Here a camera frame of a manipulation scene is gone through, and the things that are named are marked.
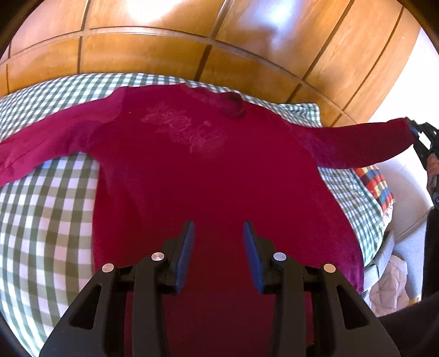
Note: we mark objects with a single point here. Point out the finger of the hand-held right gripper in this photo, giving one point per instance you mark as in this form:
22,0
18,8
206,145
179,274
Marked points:
413,129

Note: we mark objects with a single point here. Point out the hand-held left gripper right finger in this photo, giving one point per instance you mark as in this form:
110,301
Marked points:
252,259

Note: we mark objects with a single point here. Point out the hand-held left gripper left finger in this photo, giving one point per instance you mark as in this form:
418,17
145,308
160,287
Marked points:
185,261

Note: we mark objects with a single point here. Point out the red long-sleeve shirt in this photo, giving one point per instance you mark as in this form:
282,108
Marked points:
205,171

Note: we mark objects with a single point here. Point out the colourful plaid cloth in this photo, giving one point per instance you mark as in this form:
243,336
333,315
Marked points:
377,187

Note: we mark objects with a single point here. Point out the person's dark clothing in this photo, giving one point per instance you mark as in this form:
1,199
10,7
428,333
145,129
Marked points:
428,274

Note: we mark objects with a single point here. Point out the pink quilted cloth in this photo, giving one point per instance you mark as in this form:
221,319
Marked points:
391,288

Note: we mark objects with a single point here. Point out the green checked bed sheet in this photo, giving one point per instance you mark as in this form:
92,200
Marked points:
44,223

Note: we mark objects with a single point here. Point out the wooden panelled headboard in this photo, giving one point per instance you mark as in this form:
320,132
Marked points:
171,51

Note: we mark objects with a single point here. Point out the grey bed frame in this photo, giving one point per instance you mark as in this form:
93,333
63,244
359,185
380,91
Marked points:
380,261

